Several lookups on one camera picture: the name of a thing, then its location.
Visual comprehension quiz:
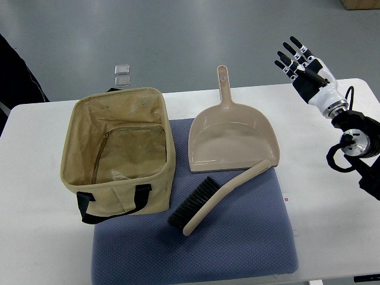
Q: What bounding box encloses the blue cushion mat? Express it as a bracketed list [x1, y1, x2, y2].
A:
[91, 119, 298, 284]

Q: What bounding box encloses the cardboard box corner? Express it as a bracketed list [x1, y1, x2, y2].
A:
[341, 0, 380, 10]

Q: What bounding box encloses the upper floor plate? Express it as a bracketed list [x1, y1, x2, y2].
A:
[114, 64, 130, 75]

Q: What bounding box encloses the pink plastic dustpan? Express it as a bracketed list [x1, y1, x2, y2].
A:
[188, 65, 280, 172]

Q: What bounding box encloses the yellow fabric bag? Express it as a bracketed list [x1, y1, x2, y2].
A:
[61, 87, 176, 224]

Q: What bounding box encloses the pink hand broom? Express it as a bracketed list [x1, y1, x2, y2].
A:
[167, 160, 272, 236]

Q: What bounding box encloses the black chair at left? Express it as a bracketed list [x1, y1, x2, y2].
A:
[0, 33, 50, 137]

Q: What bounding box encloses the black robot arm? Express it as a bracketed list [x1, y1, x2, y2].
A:
[326, 86, 379, 200]

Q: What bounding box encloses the black table control panel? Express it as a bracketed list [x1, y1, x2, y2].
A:
[353, 274, 380, 283]

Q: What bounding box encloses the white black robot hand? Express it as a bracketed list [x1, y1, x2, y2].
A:
[274, 36, 349, 119]

